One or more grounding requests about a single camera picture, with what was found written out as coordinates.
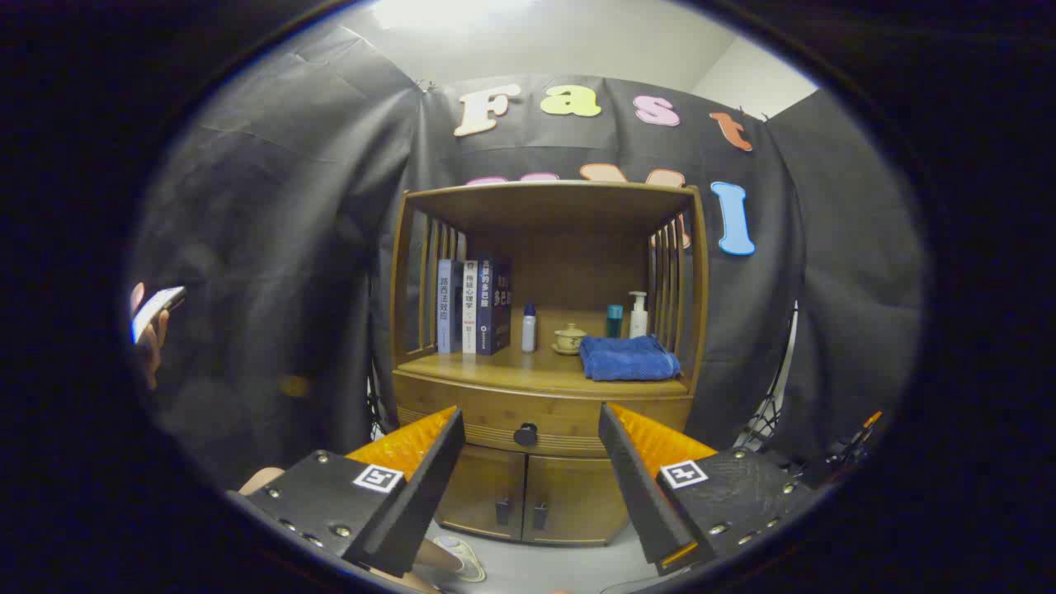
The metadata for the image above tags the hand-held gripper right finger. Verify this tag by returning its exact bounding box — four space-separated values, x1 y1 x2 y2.
598 402 826 577

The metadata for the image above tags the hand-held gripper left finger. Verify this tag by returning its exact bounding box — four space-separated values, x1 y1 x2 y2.
227 404 467 578

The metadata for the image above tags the wooden drawer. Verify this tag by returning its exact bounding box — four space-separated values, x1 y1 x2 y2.
393 371 694 459

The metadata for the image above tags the white phone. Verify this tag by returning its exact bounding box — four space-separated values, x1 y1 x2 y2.
130 285 187 345

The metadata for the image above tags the wooden countertop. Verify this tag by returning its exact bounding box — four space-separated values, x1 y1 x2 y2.
396 309 690 397

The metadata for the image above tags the wooden cabinet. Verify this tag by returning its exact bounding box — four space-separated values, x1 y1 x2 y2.
388 181 710 547

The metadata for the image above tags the white slipper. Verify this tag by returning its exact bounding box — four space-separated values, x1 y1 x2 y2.
433 535 488 583

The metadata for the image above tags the blue folded towel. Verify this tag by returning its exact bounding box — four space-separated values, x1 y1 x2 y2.
579 333 682 383

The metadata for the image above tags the white book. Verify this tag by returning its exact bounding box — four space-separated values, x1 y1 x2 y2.
462 260 479 356

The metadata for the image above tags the light blue book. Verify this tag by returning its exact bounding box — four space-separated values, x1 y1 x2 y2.
436 258 464 355

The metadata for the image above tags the dark navy book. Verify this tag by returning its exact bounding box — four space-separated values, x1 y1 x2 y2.
476 254 512 356

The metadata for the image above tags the black device orange tip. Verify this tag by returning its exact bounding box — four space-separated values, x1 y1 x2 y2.
804 410 884 488

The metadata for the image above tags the black cable tangle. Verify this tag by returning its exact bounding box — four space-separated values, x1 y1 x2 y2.
365 363 393 438

